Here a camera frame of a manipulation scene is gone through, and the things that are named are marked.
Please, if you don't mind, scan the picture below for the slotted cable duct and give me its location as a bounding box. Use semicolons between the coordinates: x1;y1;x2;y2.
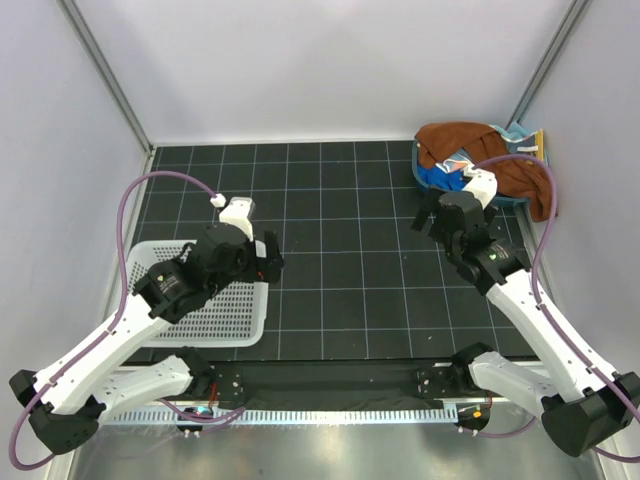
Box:
109;404;458;426

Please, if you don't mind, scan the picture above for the blue plastic tub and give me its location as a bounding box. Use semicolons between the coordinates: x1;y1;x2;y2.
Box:
411;140;528;208

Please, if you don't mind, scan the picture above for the right aluminium frame post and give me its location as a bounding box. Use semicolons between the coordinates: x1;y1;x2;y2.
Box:
506;0;592;126

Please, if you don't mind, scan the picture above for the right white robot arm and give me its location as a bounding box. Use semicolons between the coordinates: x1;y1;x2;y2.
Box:
412;188;639;457

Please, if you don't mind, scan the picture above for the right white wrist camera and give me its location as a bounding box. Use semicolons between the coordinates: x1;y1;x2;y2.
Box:
463;165;498;209

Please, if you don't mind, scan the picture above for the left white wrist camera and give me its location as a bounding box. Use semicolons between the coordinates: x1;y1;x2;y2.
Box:
210;194;255;240

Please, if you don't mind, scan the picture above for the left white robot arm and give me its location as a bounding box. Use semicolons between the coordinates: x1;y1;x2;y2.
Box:
9;223;284;455

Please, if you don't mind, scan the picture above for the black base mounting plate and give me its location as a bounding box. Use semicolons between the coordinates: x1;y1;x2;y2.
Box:
211;359;487;411

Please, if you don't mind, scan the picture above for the white perforated plastic basket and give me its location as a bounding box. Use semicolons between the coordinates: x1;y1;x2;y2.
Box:
126;240;269;348

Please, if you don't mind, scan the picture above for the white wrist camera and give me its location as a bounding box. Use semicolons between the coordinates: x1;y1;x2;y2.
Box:
210;194;255;240
463;165;498;209

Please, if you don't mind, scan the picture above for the aluminium frame post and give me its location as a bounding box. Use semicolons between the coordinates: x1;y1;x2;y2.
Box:
506;0;592;126
56;0;153;154

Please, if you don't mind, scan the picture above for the bright blue cloth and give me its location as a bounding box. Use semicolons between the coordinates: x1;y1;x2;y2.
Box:
417;165;466;191

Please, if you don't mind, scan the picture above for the brown towel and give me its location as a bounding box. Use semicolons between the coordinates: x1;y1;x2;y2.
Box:
415;122;552;222

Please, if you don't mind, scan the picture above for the left aluminium frame post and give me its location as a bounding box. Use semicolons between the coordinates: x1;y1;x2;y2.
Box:
56;0;153;154

